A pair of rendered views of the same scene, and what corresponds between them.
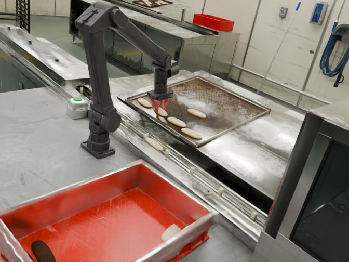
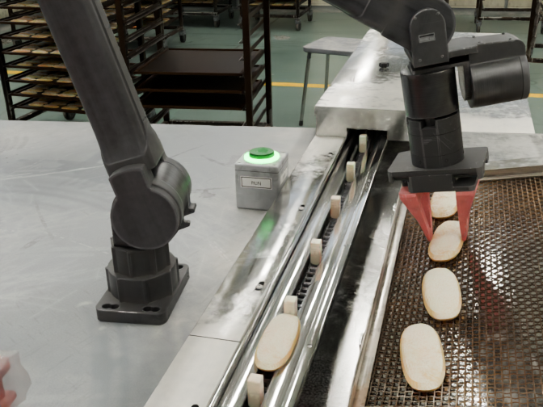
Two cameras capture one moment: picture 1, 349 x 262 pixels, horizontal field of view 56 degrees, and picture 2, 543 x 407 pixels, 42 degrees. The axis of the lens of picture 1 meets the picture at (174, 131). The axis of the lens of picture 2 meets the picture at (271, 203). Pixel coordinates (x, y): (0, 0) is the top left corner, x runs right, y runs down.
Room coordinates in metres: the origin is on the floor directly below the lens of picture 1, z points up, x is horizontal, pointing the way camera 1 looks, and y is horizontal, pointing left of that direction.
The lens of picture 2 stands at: (0.90, -0.46, 1.29)
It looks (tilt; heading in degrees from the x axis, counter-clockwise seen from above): 24 degrees down; 62
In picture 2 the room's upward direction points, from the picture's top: 2 degrees counter-clockwise
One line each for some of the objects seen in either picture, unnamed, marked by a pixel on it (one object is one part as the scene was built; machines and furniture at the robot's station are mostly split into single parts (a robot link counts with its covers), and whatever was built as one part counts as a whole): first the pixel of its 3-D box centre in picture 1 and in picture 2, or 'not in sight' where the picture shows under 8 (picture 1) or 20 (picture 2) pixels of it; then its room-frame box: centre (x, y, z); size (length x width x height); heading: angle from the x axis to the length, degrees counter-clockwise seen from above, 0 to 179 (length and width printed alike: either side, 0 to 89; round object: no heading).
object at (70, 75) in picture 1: (34, 50); (397, 49); (2.05, 0.97, 0.89); 1.25 x 0.18 x 0.09; 46
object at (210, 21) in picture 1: (213, 22); not in sight; (5.10, -0.25, 0.93); 0.51 x 0.36 x 0.13; 50
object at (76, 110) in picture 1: (77, 111); (264, 189); (1.38, 0.45, 0.84); 0.08 x 0.08 x 0.11; 46
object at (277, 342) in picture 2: (153, 143); (278, 338); (1.19, 0.07, 0.86); 0.10 x 0.04 x 0.01; 46
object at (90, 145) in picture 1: (98, 140); (142, 267); (1.11, 0.28, 0.86); 0.12 x 0.09 x 0.08; 52
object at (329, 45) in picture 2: not in sight; (339, 82); (3.14, 2.85, 0.23); 0.36 x 0.36 x 0.46; 33
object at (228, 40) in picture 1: (205, 55); not in sight; (5.10, -0.25, 0.44); 0.70 x 0.55 x 0.87; 46
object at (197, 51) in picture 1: (146, 34); not in sight; (5.50, 0.75, 0.51); 3.00 x 1.26 x 1.03; 46
